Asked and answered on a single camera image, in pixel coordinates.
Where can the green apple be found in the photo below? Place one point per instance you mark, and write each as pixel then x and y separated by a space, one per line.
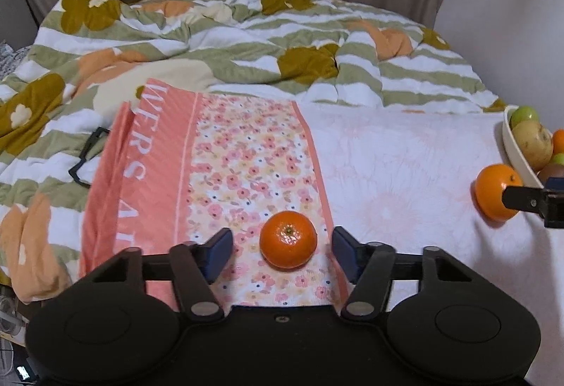
pixel 524 115

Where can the yellow-brown apple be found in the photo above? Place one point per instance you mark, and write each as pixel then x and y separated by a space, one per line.
pixel 533 143

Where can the small green fruit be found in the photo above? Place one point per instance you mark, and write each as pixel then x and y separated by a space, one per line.
pixel 559 159

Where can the black eyeglasses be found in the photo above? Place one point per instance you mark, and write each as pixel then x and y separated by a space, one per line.
pixel 90 148

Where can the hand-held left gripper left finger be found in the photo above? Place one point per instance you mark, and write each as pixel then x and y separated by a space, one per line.
pixel 218 256

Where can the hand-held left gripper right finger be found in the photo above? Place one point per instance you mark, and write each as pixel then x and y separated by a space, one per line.
pixel 346 254

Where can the grey patterned pillow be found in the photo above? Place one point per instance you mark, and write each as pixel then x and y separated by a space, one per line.
pixel 11 57

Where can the pink floral towel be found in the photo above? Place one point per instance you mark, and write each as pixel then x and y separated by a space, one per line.
pixel 396 157

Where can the large orange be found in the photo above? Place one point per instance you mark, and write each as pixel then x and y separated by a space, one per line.
pixel 491 192

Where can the small mandarin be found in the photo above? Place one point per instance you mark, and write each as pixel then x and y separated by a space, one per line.
pixel 559 141
pixel 288 239

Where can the grey padded bed frame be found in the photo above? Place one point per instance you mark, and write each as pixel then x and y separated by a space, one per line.
pixel 15 11

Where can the cream ceramic bowl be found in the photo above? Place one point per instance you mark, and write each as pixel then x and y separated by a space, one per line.
pixel 517 157

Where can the brown kiwi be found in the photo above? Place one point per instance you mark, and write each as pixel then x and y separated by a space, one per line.
pixel 554 172

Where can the green striped floral blanket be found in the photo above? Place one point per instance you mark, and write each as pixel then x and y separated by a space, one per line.
pixel 220 38

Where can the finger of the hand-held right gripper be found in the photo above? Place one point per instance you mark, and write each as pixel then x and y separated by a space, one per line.
pixel 535 201

